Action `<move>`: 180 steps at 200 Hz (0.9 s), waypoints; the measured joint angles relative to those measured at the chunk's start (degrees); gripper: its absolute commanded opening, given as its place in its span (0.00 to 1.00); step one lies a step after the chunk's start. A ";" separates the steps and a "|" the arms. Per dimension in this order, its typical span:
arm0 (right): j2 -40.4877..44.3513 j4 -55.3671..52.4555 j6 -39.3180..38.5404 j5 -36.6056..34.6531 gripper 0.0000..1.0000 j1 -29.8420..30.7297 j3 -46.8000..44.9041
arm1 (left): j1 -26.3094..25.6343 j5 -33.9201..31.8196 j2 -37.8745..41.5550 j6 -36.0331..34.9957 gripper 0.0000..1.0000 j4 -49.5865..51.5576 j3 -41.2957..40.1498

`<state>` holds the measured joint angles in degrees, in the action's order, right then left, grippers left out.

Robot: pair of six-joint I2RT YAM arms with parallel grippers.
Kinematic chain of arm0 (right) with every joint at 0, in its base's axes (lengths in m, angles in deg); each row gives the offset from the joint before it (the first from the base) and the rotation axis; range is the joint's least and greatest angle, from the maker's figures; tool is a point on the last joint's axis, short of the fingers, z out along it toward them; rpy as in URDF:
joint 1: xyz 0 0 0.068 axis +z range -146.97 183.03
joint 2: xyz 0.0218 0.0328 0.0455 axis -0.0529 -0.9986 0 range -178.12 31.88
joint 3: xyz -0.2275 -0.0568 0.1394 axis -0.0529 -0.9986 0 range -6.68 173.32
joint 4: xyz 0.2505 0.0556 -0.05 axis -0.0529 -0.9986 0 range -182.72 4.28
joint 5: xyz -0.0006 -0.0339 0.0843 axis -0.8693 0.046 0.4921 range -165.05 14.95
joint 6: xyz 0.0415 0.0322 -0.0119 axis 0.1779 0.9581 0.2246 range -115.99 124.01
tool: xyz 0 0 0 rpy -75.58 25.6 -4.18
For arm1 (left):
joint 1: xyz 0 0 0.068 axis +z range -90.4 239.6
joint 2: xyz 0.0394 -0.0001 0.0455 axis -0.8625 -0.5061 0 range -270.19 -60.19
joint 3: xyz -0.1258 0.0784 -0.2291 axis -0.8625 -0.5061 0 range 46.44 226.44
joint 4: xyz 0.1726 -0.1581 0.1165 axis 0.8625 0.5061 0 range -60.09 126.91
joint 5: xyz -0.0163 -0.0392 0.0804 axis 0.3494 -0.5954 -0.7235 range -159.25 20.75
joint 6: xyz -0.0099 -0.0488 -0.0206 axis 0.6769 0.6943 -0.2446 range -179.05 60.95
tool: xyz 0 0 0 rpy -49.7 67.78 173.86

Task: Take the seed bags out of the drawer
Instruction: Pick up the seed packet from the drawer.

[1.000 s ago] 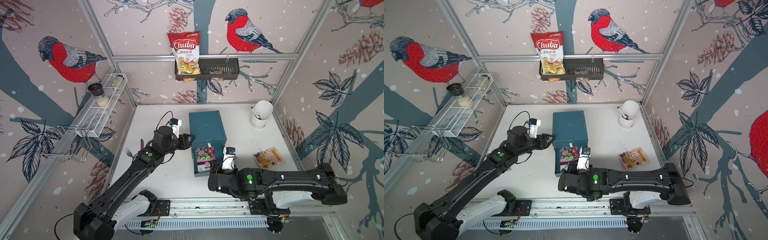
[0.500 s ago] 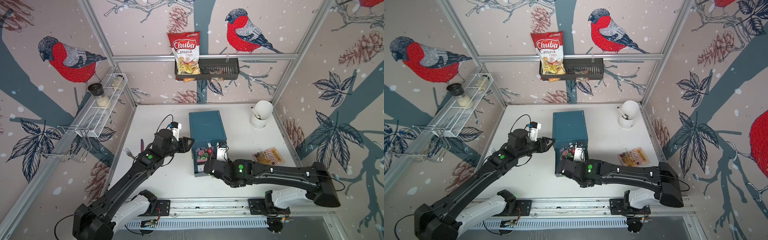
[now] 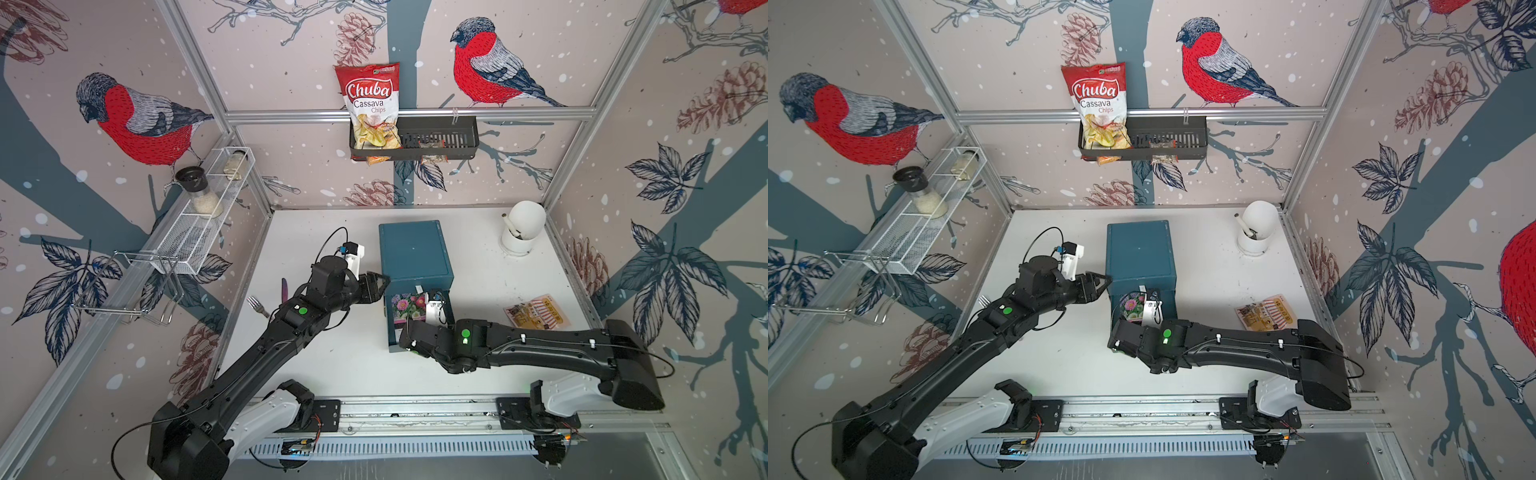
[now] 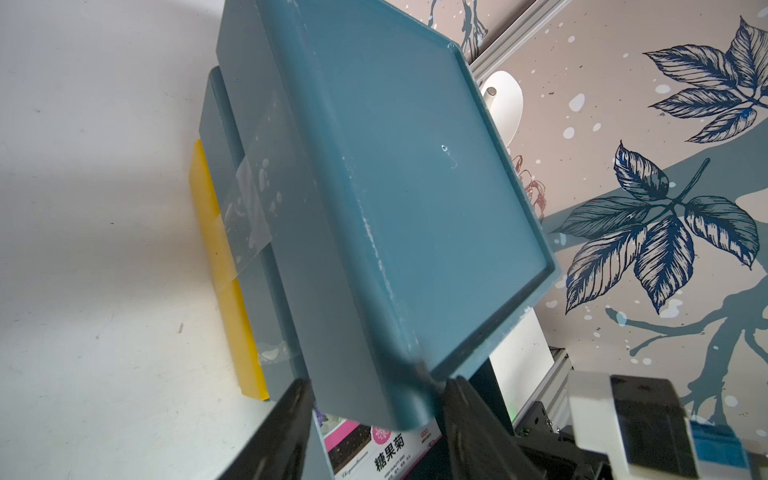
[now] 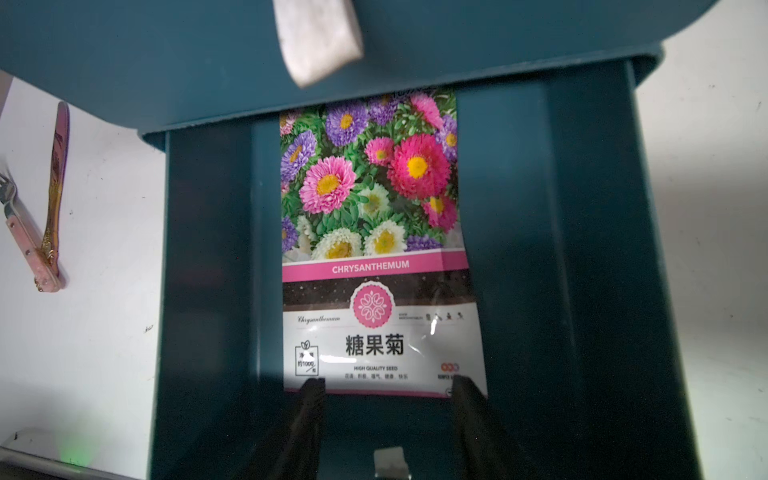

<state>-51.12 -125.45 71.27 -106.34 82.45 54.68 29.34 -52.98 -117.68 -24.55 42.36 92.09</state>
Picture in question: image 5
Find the teal drawer cabinet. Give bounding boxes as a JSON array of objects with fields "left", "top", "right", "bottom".
[{"left": 0, "top": 0, "right": 721, "bottom": 134}]

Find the chrysanthemum seed bag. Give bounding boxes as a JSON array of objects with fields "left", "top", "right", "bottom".
[{"left": 279, "top": 88, "right": 487, "bottom": 397}]

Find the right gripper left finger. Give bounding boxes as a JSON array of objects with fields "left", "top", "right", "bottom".
[{"left": 232, "top": 377, "right": 327, "bottom": 479}]

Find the silver fork pink handle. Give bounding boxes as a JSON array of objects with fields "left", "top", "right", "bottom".
[{"left": 1, "top": 174, "right": 62, "bottom": 293}]

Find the purple handled knife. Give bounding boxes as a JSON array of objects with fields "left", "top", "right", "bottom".
[{"left": 41, "top": 101, "right": 70, "bottom": 275}]

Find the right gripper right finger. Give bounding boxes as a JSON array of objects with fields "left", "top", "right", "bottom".
[{"left": 451, "top": 375, "right": 534, "bottom": 479}]

